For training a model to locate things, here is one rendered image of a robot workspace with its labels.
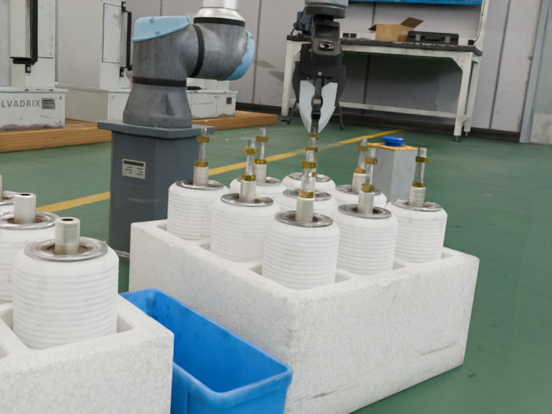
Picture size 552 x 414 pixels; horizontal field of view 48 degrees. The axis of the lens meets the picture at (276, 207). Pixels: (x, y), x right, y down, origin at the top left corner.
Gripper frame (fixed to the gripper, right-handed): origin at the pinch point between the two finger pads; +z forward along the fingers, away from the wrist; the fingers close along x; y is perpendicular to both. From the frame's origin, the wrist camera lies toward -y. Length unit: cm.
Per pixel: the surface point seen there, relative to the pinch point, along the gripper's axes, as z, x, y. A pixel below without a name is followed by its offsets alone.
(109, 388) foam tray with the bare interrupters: 21, 20, -59
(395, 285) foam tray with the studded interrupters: 17.6, -11.0, -31.4
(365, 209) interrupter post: 8.8, -6.6, -25.9
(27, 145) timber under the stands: 33, 118, 166
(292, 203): 10.1, 3.4, -20.0
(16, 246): 11, 32, -49
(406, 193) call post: 11.9, -19.1, 7.1
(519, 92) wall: -9, -204, 453
